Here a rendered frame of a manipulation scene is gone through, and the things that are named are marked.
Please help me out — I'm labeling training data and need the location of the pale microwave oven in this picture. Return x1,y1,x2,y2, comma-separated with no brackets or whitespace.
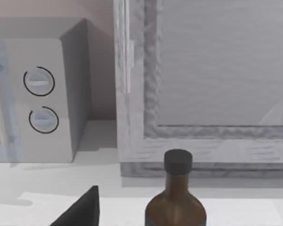
0,17,93,163

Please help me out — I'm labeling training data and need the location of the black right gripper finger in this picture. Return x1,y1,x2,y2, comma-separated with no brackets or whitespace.
49,185,100,226

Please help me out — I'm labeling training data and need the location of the grey cabinet door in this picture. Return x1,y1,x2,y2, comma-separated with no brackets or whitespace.
143,0,283,139

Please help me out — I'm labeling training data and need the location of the pale round microwave knob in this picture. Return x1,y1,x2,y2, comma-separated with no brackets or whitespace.
28,106,59,134
23,66,56,97

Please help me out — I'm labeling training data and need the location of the brown bottle with black cap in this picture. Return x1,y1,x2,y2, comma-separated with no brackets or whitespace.
145,149,207,226

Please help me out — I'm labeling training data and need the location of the grey cabinet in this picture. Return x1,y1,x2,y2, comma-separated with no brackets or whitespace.
113,0,283,178

